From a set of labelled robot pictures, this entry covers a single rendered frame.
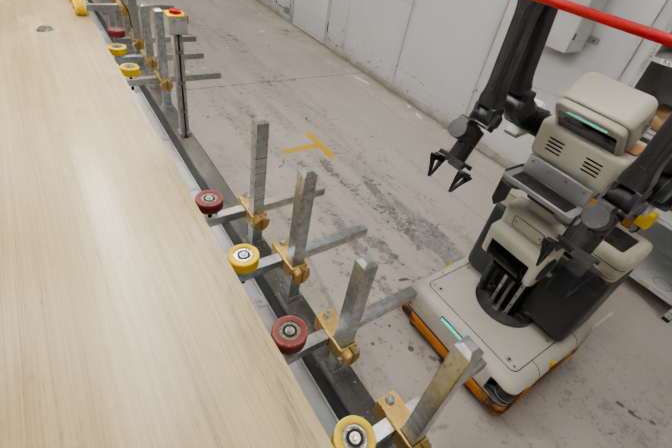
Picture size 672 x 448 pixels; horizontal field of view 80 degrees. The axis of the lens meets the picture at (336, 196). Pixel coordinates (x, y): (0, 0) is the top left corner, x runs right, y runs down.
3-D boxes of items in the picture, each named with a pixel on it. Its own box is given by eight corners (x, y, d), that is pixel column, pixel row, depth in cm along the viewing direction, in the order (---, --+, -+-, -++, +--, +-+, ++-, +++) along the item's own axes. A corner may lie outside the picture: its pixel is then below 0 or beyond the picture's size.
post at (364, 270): (333, 370, 111) (369, 251, 82) (340, 381, 109) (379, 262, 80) (322, 376, 110) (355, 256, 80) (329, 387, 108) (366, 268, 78)
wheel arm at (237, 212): (319, 191, 148) (321, 182, 145) (324, 197, 146) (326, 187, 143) (202, 223, 125) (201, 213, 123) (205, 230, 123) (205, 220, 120)
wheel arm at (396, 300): (406, 293, 119) (410, 283, 116) (414, 301, 117) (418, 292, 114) (274, 358, 96) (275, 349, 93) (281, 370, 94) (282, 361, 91)
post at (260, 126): (257, 239, 138) (264, 114, 109) (261, 246, 136) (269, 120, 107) (247, 242, 136) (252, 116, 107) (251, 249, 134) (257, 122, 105)
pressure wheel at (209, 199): (215, 236, 121) (215, 208, 114) (191, 229, 122) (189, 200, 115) (228, 220, 128) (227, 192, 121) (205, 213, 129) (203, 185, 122)
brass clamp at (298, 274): (287, 248, 121) (289, 236, 118) (310, 280, 113) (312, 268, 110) (269, 254, 118) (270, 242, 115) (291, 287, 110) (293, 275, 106)
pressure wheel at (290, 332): (287, 380, 91) (292, 352, 84) (261, 358, 94) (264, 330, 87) (309, 355, 96) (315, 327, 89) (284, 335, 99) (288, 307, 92)
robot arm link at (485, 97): (573, -29, 95) (533, -40, 101) (559, -29, 92) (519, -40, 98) (503, 129, 122) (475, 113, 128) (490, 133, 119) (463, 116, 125)
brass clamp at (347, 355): (330, 318, 108) (333, 306, 105) (360, 359, 100) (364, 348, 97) (311, 327, 105) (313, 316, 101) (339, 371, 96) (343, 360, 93)
